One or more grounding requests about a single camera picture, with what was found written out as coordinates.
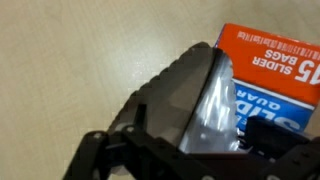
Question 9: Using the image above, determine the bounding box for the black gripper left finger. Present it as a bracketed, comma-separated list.
[62, 42, 219, 180]

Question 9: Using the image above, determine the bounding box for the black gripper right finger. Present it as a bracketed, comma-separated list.
[245, 116, 320, 180]

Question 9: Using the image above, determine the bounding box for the clear ziplock bag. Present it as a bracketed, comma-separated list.
[179, 48, 240, 153]

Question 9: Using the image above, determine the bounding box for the orange blue ziplock bag box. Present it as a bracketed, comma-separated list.
[215, 23, 320, 132]

